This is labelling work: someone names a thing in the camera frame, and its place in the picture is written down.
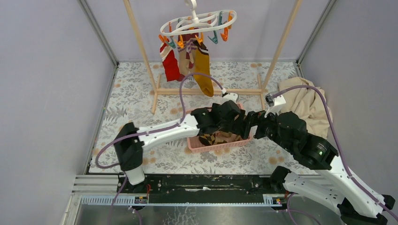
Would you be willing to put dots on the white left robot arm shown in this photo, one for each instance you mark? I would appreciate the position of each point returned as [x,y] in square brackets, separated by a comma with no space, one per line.
[132,141]

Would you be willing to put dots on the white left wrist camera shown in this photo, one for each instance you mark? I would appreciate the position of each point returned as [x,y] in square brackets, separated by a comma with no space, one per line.
[229,96]

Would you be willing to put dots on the wooden rack frame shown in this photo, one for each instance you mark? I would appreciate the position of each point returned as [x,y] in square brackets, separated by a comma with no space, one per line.
[262,85]

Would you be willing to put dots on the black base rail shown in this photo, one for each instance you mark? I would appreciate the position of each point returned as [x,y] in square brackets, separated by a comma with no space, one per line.
[207,189]

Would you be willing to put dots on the floral table mat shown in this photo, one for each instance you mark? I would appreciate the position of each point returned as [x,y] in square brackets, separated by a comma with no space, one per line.
[131,100]

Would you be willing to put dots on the tan ribbed sock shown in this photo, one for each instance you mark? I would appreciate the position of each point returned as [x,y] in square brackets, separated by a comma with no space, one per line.
[229,137]

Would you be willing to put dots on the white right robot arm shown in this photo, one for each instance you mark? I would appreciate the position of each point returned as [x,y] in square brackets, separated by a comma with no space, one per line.
[350,198]

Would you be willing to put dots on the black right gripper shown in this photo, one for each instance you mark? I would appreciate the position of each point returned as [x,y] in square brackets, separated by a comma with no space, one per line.
[258,134]

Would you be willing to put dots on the pink basket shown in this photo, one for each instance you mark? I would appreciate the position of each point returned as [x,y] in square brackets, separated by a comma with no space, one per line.
[196,147]

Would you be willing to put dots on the beige maroon striped sock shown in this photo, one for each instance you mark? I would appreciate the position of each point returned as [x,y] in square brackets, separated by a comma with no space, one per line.
[187,51]

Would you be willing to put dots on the white round clip hanger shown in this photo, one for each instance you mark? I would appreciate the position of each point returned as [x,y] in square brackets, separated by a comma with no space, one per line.
[220,20]

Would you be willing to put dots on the beige cloth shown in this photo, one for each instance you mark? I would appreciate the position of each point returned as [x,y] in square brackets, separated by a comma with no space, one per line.
[308,106]

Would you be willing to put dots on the red sock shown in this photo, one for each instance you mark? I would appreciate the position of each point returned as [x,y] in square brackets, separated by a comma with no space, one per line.
[170,63]

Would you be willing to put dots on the brown yellow argyle sock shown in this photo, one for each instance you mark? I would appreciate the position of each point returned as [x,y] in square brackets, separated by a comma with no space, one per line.
[207,139]

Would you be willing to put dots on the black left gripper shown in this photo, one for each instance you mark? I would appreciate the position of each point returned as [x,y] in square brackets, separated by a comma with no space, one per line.
[229,127]

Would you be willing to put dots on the mustard yellow sock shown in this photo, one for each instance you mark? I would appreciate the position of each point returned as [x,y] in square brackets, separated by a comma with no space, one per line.
[202,66]

